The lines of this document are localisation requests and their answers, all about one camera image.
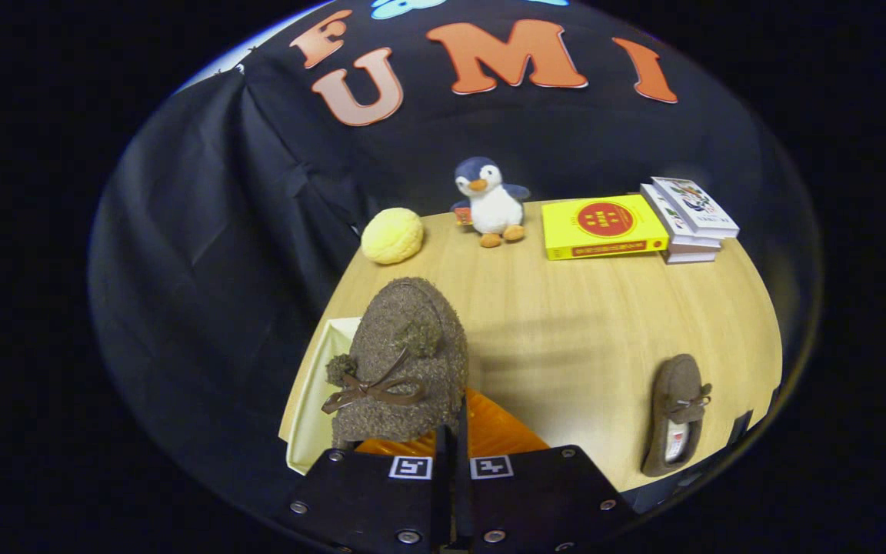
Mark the yellow bread-shaped toy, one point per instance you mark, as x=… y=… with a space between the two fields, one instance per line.
x=391 y=236

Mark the brown fuzzy shoe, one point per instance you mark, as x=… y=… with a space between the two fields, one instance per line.
x=404 y=338
x=677 y=385

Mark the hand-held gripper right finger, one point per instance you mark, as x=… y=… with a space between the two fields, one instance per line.
x=543 y=500

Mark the yellow book with red circle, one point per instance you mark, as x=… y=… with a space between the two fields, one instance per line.
x=604 y=223

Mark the beige fabric storage box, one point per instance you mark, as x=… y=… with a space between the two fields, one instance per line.
x=312 y=415

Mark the blue and white penguin plush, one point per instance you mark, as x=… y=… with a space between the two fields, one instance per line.
x=493 y=208

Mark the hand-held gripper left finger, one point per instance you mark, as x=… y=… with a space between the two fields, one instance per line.
x=370 y=500

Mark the white illustrated book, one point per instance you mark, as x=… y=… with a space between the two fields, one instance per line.
x=697 y=206

